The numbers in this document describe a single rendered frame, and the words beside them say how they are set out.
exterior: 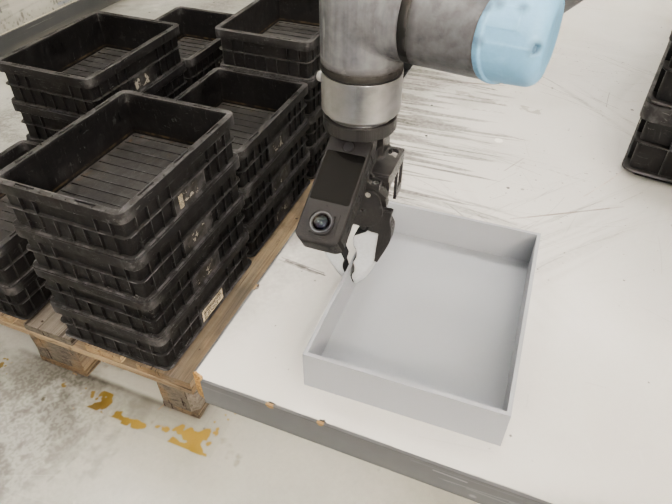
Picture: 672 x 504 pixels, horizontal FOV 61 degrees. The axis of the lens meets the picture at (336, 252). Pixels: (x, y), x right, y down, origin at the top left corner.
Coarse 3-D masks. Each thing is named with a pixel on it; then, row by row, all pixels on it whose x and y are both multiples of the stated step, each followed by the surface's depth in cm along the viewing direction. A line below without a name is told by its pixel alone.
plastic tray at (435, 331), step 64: (384, 256) 74; (448, 256) 74; (512, 256) 73; (320, 320) 59; (384, 320) 65; (448, 320) 65; (512, 320) 65; (320, 384) 58; (384, 384) 55; (448, 384) 59; (512, 384) 53
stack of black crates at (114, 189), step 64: (64, 128) 120; (128, 128) 137; (192, 128) 131; (0, 192) 107; (64, 192) 121; (128, 192) 121; (192, 192) 118; (64, 256) 115; (128, 256) 106; (192, 256) 123; (64, 320) 132; (128, 320) 120; (192, 320) 132
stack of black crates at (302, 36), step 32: (256, 0) 179; (288, 0) 189; (224, 32) 161; (256, 32) 183; (288, 32) 187; (224, 64) 169; (256, 64) 165; (288, 64) 161; (320, 64) 167; (320, 96) 173; (320, 128) 178; (320, 160) 186
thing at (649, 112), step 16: (640, 112) 82; (656, 112) 80; (640, 128) 86; (656, 128) 82; (640, 144) 85; (656, 144) 83; (624, 160) 88; (640, 160) 86; (656, 160) 85; (656, 176) 85
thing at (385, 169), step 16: (336, 128) 53; (352, 128) 52; (368, 128) 52; (384, 128) 53; (384, 144) 60; (384, 160) 60; (400, 160) 61; (384, 176) 58; (400, 176) 64; (368, 192) 57; (384, 192) 57; (368, 208) 58; (368, 224) 59
